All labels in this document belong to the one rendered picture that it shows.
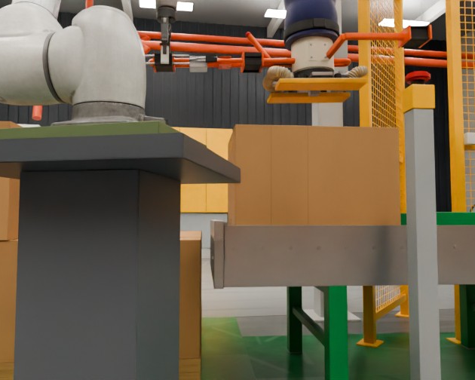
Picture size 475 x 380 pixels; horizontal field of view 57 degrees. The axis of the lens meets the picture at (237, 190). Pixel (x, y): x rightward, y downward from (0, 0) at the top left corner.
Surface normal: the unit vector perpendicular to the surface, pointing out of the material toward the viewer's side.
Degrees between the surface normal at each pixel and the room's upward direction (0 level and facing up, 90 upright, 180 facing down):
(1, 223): 90
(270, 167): 90
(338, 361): 90
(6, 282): 90
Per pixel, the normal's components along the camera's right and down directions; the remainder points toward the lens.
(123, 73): 0.60, -0.03
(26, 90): -0.02, 0.76
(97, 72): 0.00, 0.02
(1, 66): -0.08, 0.21
